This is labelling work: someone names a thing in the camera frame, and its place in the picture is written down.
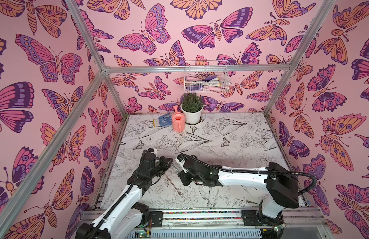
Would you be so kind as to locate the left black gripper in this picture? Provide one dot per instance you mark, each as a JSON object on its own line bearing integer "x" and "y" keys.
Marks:
{"x": 162, "y": 161}

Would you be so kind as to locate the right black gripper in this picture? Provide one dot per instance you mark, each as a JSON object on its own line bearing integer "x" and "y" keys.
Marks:
{"x": 186, "y": 166}

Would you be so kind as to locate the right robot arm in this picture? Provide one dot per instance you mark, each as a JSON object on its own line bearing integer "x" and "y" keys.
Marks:
{"x": 284, "y": 186}

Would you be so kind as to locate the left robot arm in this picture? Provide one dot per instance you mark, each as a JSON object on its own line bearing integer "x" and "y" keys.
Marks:
{"x": 126, "y": 212}

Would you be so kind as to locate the blue seed packet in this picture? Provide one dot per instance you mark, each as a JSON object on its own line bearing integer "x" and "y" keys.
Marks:
{"x": 163, "y": 121}

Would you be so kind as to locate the pink watering can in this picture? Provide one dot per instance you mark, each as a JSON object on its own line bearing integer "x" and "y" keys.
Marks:
{"x": 178, "y": 120}

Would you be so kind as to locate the green plant in white pot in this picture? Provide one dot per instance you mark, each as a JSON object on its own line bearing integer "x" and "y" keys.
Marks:
{"x": 192, "y": 107}

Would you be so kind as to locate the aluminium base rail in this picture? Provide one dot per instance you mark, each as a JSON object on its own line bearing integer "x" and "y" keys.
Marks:
{"x": 302, "y": 223}

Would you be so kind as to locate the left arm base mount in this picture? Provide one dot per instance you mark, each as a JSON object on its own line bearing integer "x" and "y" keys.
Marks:
{"x": 151, "y": 218}

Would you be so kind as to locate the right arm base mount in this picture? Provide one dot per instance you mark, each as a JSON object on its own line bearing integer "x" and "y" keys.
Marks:
{"x": 256, "y": 218}

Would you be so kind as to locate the white wire wall basket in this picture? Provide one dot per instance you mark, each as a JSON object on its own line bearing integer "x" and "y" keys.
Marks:
{"x": 206, "y": 79}

